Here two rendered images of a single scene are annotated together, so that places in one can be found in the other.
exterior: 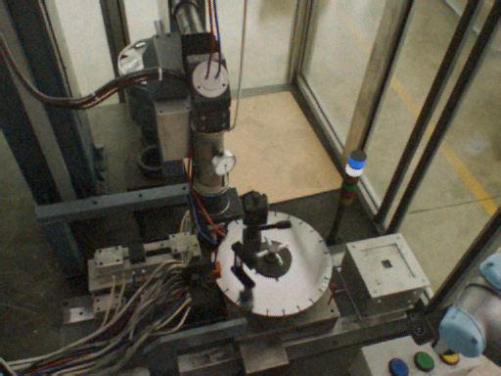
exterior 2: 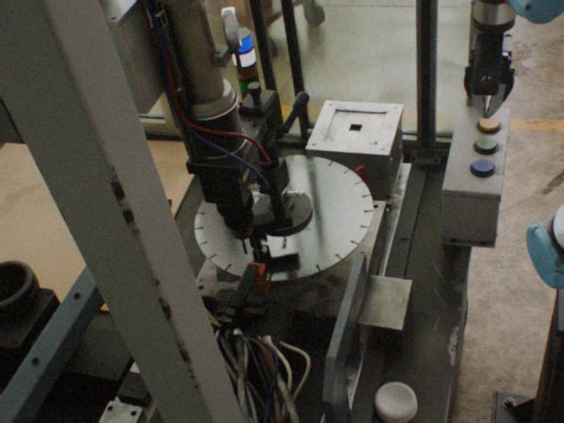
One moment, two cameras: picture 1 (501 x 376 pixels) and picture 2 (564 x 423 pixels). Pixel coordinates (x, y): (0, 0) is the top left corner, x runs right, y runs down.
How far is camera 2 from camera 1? 0.65 m
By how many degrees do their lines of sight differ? 34
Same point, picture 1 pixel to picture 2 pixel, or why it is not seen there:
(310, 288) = (349, 190)
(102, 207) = (52, 353)
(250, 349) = (371, 312)
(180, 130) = (143, 40)
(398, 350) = (462, 159)
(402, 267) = (368, 117)
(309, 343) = (389, 263)
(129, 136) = not seen: outside the picture
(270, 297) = (336, 232)
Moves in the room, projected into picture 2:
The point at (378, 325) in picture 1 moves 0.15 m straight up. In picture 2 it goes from (405, 193) to (404, 140)
